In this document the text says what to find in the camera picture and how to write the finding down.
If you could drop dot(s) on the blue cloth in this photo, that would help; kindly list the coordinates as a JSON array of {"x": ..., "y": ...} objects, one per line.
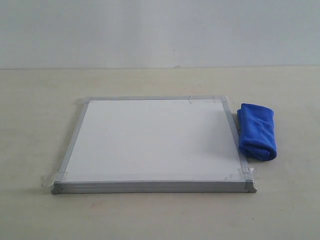
[{"x": 257, "y": 132}]

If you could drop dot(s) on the clear tape back right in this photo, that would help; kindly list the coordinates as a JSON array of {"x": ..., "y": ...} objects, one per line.
[{"x": 215, "y": 99}]

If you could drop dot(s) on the clear tape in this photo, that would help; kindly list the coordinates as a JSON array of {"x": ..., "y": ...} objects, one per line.
[
  {"x": 215, "y": 99},
  {"x": 85, "y": 100},
  {"x": 49, "y": 180},
  {"x": 243, "y": 175}
]

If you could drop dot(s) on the clear tape back left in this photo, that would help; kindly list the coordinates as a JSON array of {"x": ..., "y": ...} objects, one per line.
[{"x": 85, "y": 100}]

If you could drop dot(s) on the clear tape front right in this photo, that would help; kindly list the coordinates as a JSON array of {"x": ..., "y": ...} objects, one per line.
[{"x": 243, "y": 175}]

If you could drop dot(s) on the clear tape front left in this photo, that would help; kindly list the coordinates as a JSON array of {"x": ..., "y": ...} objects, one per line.
[{"x": 49, "y": 180}]

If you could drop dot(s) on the white whiteboard with aluminium frame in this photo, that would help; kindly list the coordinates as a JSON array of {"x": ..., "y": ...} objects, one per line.
[{"x": 153, "y": 145}]

